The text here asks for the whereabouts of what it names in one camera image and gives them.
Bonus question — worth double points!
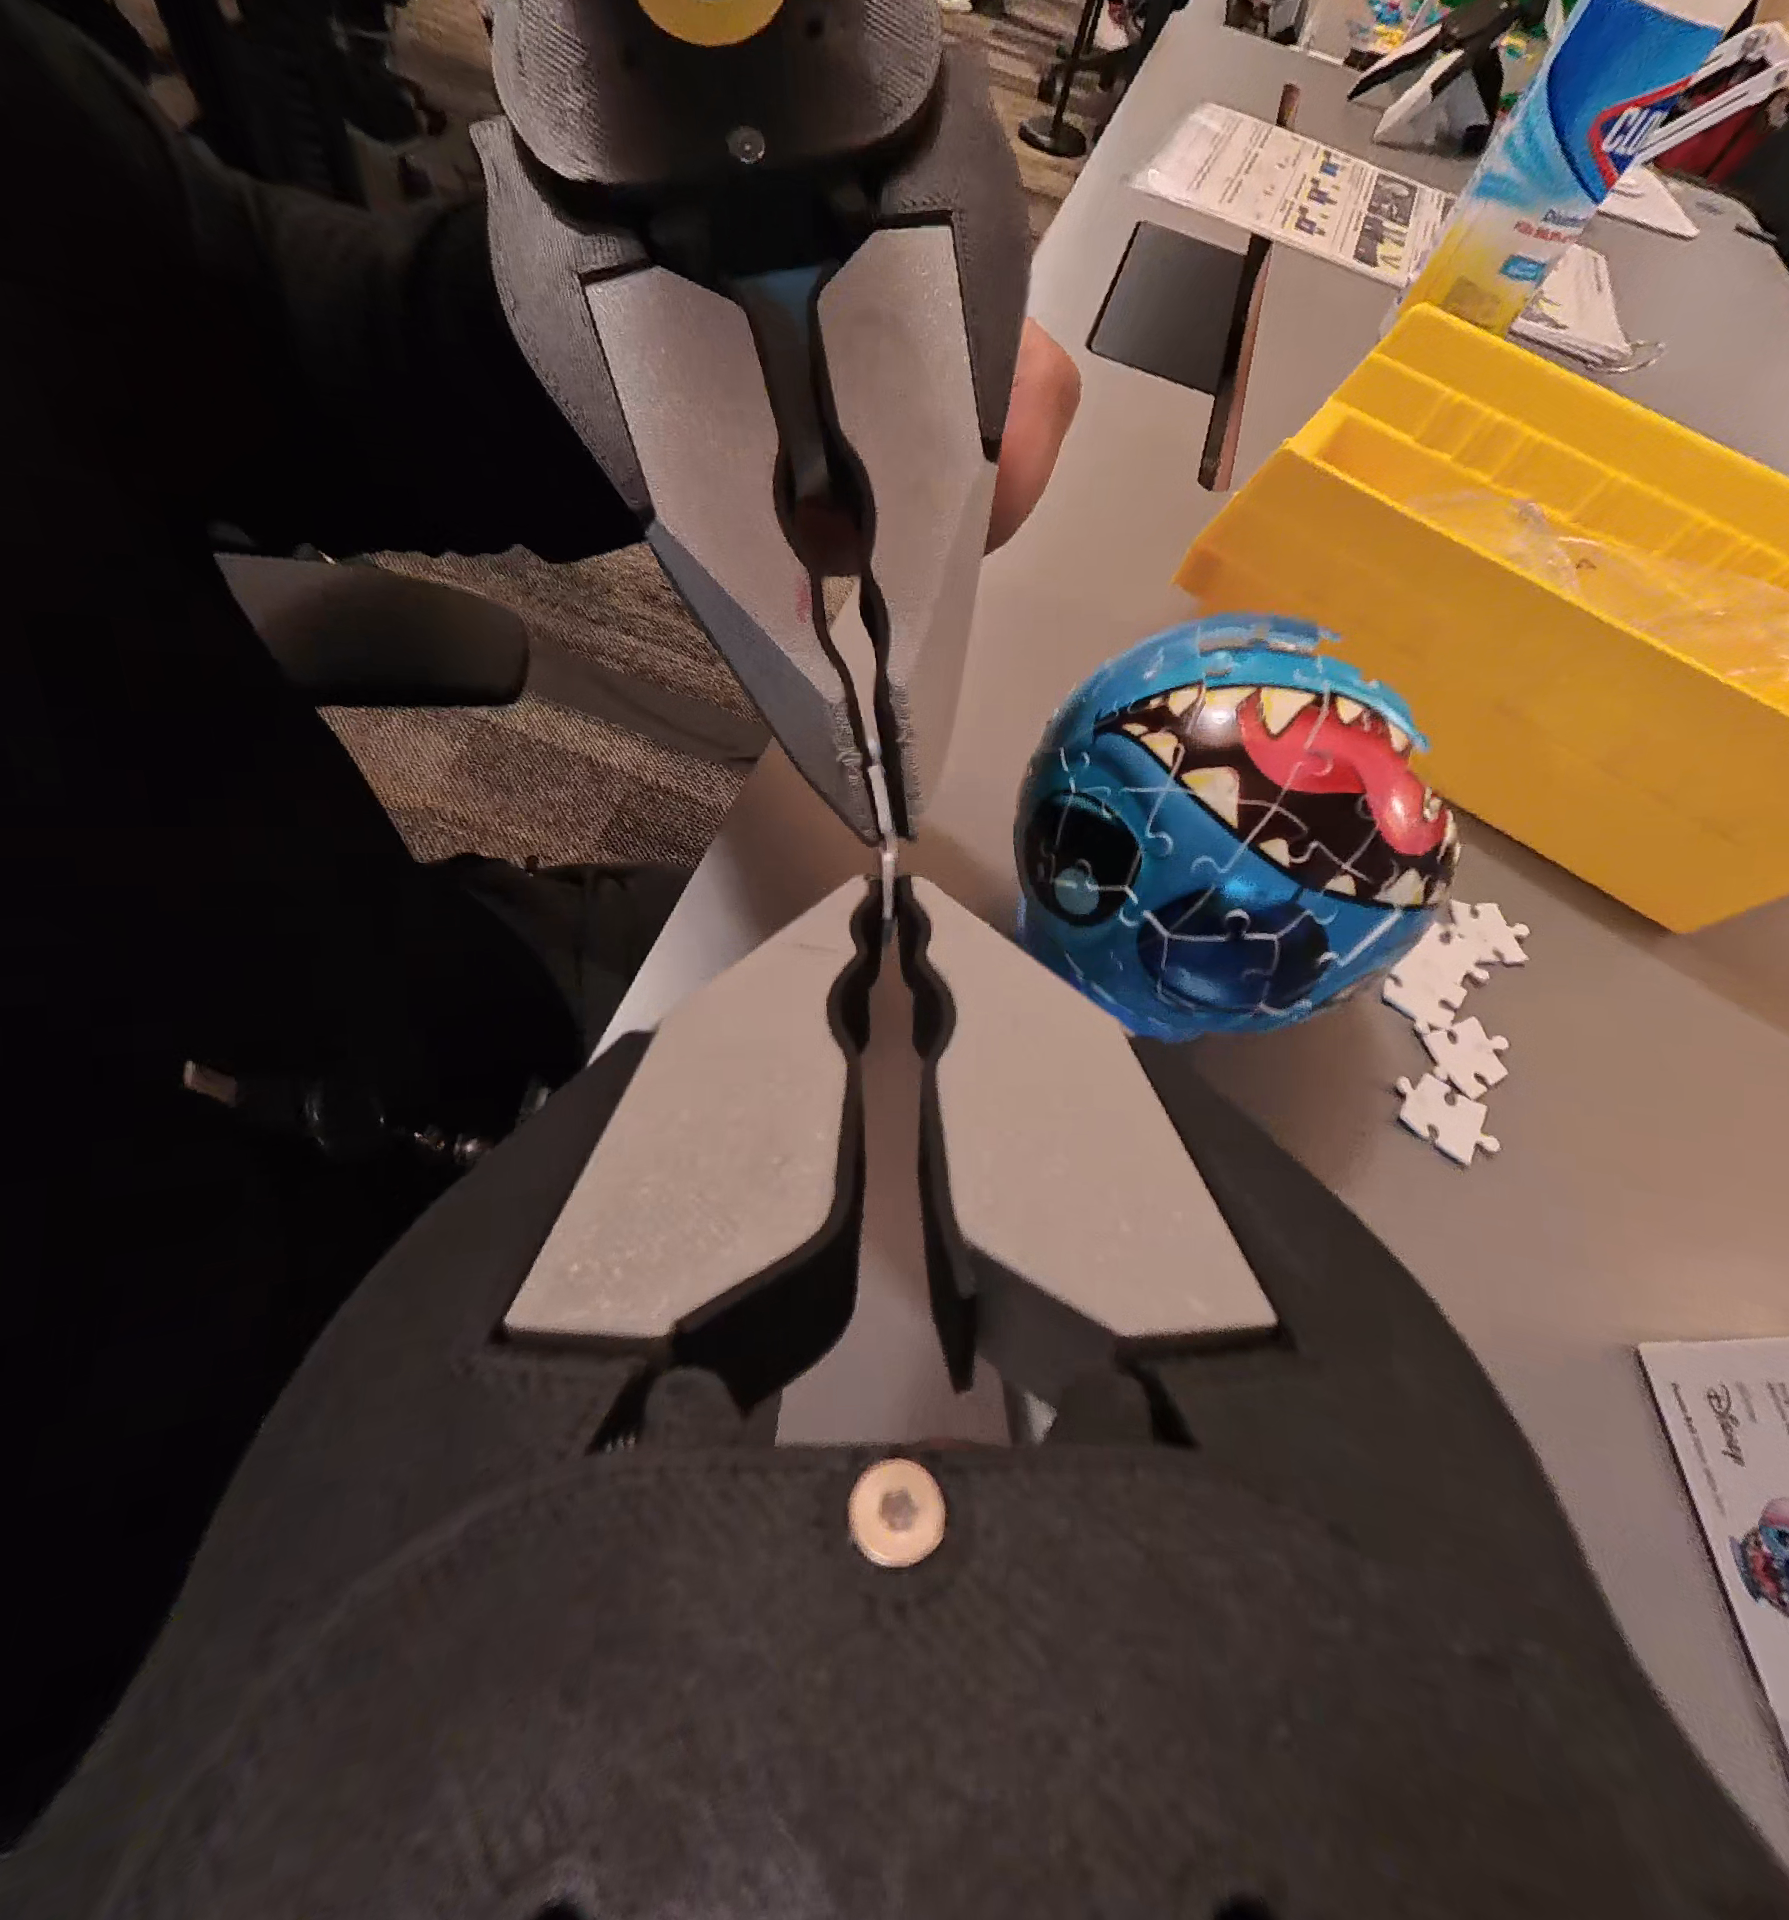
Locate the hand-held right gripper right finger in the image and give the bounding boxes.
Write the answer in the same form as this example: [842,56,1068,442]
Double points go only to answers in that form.
[894,874,1284,1395]

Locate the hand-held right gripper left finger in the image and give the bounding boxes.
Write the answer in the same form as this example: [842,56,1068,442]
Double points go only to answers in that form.
[499,874,897,1417]

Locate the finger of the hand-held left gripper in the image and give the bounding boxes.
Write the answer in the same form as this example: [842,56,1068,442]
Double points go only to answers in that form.
[582,258,897,842]
[816,223,987,842]

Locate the blue monster puzzle ball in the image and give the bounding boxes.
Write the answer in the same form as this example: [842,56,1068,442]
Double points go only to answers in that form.
[1017,615,1462,1045]

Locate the person's left forearm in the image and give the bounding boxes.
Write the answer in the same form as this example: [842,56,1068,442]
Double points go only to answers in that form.
[158,151,649,559]

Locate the printed puzzle leaflet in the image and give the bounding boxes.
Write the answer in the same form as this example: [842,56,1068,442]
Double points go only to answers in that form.
[1639,1334,1789,1862]

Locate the person's left hand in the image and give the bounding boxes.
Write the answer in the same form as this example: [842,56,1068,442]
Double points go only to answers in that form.
[984,314,1083,559]

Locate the flat glossy panel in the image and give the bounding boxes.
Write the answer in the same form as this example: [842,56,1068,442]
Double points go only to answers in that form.
[1087,223,1270,401]

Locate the printed paper sheet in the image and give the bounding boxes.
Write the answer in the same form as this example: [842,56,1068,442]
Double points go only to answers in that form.
[1129,103,1458,288]

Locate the person's dark clothing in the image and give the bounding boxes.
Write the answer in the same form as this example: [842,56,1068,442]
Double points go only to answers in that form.
[0,705,610,1848]

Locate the black and white device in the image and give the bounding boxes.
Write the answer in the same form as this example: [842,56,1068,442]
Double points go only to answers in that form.
[1344,0,1510,153]

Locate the yellow plastic bin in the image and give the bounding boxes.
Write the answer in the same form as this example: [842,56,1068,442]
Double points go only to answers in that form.
[1173,301,1789,936]

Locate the blue white wipes canister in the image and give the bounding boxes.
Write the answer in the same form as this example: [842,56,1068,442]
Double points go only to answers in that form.
[1380,0,1758,340]

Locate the white paper stack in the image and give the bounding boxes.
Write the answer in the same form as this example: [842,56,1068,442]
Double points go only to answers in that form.
[1508,241,1669,371]

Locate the clear plastic bag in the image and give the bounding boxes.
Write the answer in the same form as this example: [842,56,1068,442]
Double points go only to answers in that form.
[1411,487,1789,693]

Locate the white angular device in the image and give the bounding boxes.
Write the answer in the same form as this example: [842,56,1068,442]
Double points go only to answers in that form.
[1637,22,1789,169]

